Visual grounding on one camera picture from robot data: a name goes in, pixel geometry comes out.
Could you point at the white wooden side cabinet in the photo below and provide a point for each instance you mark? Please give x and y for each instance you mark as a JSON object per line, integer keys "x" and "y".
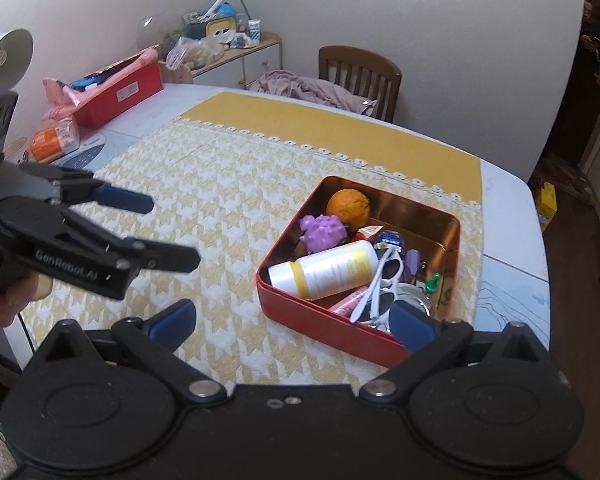
{"x": 260, "y": 62}

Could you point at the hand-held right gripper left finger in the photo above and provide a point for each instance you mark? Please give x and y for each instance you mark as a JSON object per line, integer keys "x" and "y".
{"x": 172, "y": 324}

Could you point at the red white small packet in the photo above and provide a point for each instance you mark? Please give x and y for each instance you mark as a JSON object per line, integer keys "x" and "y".
{"x": 369, "y": 232}

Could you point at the orange fruit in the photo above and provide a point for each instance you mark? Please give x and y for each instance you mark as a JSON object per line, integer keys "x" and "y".
{"x": 347, "y": 206}

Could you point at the white sunglasses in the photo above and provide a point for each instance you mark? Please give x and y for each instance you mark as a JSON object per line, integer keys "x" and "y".
{"x": 390, "y": 270}

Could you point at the blue yellow box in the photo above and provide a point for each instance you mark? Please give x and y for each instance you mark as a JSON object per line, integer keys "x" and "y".
{"x": 220, "y": 27}

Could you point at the green push pin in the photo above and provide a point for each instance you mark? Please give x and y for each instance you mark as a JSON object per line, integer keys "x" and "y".
{"x": 433, "y": 282}

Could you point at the orange white packet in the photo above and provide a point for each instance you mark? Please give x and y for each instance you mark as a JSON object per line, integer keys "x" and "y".
{"x": 47, "y": 145}

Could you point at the red storage box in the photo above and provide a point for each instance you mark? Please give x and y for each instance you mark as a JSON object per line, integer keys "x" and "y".
{"x": 125, "y": 95}

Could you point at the person's left hand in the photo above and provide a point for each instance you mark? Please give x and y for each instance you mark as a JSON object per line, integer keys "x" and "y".
{"x": 10, "y": 305}

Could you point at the clear plastic bag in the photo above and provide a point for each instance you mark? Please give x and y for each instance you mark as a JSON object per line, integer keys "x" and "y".
{"x": 195, "y": 52}

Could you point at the purple spiky toy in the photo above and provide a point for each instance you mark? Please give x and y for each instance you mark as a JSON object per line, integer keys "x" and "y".
{"x": 322, "y": 230}

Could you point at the wooden chair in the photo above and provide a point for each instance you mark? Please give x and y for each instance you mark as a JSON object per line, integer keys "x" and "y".
{"x": 360, "y": 60}

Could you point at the mauve cloth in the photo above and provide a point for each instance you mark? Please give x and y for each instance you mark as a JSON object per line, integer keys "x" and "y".
{"x": 305, "y": 87}

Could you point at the red square tin box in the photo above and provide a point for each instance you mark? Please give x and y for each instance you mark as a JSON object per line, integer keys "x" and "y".
{"x": 330, "y": 337}

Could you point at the round silver tin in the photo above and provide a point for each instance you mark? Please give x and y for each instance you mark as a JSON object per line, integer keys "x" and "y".
{"x": 415, "y": 300}

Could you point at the white bottle yellow label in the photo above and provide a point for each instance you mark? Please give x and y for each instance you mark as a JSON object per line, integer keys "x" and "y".
{"x": 325, "y": 267}

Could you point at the glass bowl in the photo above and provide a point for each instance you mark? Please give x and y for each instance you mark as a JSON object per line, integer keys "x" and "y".
{"x": 152, "y": 30}

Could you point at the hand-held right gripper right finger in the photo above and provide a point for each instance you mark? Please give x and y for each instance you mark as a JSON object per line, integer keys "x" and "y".
{"x": 412, "y": 325}

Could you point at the yellow houndstooth table mat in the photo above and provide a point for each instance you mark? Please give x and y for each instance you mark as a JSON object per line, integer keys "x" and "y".
{"x": 205, "y": 170}

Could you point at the red box with pink cloth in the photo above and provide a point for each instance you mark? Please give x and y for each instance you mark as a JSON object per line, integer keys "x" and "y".
{"x": 57, "y": 92}

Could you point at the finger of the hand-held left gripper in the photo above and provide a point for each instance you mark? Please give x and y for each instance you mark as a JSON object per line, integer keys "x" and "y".
{"x": 165, "y": 258}
{"x": 125, "y": 200}

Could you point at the small blue white carton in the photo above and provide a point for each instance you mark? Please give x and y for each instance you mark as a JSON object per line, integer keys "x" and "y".
{"x": 254, "y": 30}

